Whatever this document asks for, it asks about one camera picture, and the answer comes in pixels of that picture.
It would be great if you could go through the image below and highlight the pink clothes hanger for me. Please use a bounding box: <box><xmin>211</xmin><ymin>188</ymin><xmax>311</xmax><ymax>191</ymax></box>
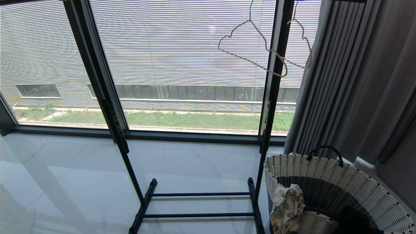
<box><xmin>218</xmin><ymin>0</ymin><xmax>288</xmax><ymax>78</ymax></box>
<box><xmin>269</xmin><ymin>0</ymin><xmax>313</xmax><ymax>70</ymax></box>

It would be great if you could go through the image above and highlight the black garment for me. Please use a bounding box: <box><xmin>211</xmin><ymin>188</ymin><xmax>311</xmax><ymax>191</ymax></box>
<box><xmin>331</xmin><ymin>205</ymin><xmax>384</xmax><ymax>234</ymax></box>

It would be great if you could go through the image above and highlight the black clothes rack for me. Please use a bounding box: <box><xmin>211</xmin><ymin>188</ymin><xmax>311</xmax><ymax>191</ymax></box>
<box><xmin>63</xmin><ymin>0</ymin><xmax>368</xmax><ymax>234</ymax></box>

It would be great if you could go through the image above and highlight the white laundry basket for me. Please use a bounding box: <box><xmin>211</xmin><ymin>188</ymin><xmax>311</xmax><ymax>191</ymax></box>
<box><xmin>264</xmin><ymin>145</ymin><xmax>415</xmax><ymax>234</ymax></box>

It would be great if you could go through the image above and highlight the window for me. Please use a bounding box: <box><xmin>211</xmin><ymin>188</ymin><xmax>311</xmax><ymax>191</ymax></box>
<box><xmin>0</xmin><ymin>0</ymin><xmax>322</xmax><ymax>147</ymax></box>

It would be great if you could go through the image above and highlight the cream printed garment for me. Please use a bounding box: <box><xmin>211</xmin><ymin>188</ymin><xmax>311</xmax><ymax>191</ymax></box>
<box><xmin>269</xmin><ymin>184</ymin><xmax>306</xmax><ymax>234</ymax></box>

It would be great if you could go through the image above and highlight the beige curtain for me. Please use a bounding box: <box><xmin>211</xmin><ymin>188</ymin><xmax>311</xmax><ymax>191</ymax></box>
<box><xmin>284</xmin><ymin>0</ymin><xmax>416</xmax><ymax>166</ymax></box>

